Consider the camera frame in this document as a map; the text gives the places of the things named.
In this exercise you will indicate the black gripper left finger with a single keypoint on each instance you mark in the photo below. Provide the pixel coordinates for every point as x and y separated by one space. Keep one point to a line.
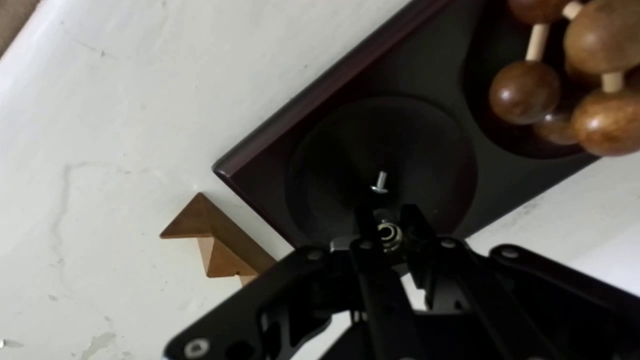
372 281

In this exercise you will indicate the wooden ball cluster toy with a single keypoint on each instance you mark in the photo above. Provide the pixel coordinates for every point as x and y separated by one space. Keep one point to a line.
526 92

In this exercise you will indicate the zigzag wooden block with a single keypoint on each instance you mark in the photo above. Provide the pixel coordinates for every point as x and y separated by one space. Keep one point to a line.
213 232

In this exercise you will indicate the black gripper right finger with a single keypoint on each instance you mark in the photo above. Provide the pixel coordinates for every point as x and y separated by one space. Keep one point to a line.
481 293

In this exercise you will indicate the small silver screw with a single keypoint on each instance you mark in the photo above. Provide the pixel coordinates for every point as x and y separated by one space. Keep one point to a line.
380 182

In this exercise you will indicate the dark wooden tray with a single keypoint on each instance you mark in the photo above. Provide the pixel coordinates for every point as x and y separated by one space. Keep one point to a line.
401 120

